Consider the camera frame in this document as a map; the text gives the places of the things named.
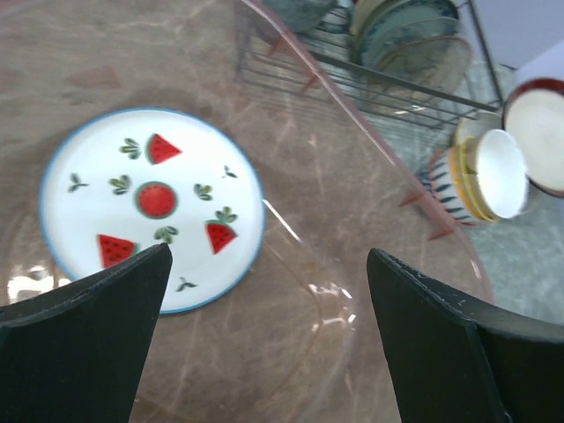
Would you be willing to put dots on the metal wire dish rack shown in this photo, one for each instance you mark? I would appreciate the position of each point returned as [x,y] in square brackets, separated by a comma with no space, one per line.
[396,88]

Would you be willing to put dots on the stacked patterned ceramic bowls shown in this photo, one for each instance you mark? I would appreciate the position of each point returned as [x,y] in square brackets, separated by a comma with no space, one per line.
[482,177]

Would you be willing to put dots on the white watermelon pattern plate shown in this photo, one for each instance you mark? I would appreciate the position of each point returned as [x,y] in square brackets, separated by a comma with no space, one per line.
[138,177]

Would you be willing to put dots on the cream plate in rack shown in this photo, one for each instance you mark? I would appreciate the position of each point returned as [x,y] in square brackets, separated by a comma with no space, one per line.
[365,11]

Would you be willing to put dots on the pink transparent plastic bin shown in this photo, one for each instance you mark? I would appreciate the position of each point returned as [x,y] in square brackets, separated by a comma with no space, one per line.
[297,339]

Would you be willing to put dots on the beige crackle plate in rack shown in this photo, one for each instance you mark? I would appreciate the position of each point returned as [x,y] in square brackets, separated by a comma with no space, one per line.
[438,63]

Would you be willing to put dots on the red rimmed cream plate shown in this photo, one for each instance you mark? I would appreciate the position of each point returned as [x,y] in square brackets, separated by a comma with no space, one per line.
[533,116]

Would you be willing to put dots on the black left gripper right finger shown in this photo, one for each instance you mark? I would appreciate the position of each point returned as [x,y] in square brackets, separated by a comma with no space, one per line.
[455,358]

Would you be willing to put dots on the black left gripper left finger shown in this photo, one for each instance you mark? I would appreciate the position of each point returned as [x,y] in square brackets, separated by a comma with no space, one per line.
[76,353]

